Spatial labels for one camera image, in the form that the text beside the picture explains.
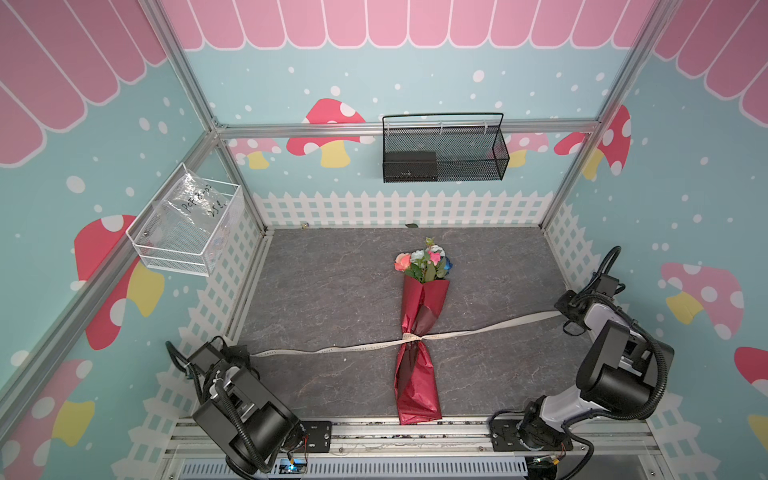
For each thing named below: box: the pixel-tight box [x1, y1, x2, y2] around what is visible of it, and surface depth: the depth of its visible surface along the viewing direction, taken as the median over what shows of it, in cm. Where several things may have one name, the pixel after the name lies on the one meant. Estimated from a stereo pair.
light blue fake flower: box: [404, 237, 447, 283], surface depth 105 cm
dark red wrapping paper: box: [394, 275, 450, 425], surface depth 83 cm
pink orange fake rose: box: [394, 252, 411, 272], surface depth 107 cm
